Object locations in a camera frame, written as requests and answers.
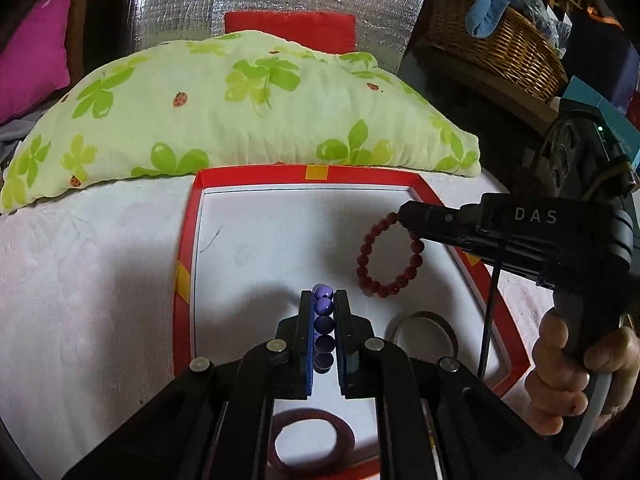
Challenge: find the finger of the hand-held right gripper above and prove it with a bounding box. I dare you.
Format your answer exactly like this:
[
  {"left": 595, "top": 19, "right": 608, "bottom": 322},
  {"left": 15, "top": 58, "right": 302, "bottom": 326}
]
[{"left": 398, "top": 200, "right": 483, "bottom": 258}]

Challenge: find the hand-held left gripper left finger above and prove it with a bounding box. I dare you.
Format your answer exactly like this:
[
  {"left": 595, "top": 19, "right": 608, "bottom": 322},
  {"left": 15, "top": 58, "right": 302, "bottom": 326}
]
[{"left": 62, "top": 290, "right": 315, "bottom": 480}]

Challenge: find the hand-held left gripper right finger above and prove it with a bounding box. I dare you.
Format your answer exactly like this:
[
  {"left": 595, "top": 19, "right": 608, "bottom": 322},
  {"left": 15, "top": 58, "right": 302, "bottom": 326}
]
[{"left": 334, "top": 290, "right": 583, "bottom": 480}]

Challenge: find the purple bead bracelet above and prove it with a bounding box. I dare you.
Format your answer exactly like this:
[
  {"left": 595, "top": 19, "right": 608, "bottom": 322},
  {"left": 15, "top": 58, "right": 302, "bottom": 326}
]
[{"left": 312, "top": 284, "right": 337, "bottom": 375}]

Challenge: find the dark red bead bracelet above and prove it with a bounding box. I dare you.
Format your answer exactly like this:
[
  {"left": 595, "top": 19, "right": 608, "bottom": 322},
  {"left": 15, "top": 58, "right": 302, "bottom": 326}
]
[{"left": 356, "top": 212, "right": 426, "bottom": 298}]

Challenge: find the red shallow box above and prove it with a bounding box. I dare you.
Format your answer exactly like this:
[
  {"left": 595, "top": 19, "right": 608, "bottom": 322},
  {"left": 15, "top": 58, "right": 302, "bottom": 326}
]
[{"left": 172, "top": 164, "right": 532, "bottom": 480}]

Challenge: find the person's right hand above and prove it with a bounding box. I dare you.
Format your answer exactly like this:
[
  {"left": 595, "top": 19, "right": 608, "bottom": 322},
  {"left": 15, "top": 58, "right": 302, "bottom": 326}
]
[{"left": 524, "top": 305, "right": 640, "bottom": 436}]

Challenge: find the silver bangle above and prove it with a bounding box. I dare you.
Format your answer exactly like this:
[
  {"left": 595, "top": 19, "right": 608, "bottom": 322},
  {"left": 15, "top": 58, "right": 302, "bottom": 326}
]
[{"left": 386, "top": 311, "right": 458, "bottom": 361}]

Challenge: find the teal box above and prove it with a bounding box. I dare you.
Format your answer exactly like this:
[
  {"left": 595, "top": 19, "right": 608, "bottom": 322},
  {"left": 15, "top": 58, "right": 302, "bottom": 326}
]
[{"left": 560, "top": 76, "right": 640, "bottom": 171}]

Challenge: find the wicker basket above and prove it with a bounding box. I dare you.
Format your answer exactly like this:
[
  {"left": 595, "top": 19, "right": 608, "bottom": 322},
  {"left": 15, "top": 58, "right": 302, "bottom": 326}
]
[{"left": 427, "top": 0, "right": 570, "bottom": 103}]

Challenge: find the blue cloth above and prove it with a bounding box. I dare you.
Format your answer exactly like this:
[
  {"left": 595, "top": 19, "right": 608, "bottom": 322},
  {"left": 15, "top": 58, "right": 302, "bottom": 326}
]
[{"left": 466, "top": 0, "right": 538, "bottom": 38}]

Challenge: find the green floral pillow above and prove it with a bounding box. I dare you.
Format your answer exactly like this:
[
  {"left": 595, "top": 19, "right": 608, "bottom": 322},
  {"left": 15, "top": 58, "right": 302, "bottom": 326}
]
[{"left": 0, "top": 30, "right": 482, "bottom": 215}]

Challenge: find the red cushion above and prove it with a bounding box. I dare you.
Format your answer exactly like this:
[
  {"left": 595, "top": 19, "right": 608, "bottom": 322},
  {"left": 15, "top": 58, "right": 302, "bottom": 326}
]
[{"left": 224, "top": 11, "right": 357, "bottom": 53}]

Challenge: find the grey cloth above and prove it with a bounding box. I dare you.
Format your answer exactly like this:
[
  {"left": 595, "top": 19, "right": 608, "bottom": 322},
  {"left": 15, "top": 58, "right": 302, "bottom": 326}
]
[{"left": 0, "top": 121, "right": 36, "bottom": 166}]

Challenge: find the brown wooden furniture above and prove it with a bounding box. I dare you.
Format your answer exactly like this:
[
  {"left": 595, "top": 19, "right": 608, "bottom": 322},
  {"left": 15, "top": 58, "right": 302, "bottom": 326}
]
[{"left": 65, "top": 0, "right": 131, "bottom": 81}]

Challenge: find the magenta pillow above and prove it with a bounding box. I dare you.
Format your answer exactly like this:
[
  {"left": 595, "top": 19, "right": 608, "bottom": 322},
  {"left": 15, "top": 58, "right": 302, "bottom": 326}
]
[{"left": 0, "top": 0, "right": 72, "bottom": 126}]

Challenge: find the dark red hair tie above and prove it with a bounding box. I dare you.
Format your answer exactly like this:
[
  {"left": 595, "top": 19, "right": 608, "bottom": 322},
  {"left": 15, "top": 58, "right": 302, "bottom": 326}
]
[{"left": 267, "top": 408, "right": 356, "bottom": 476}]

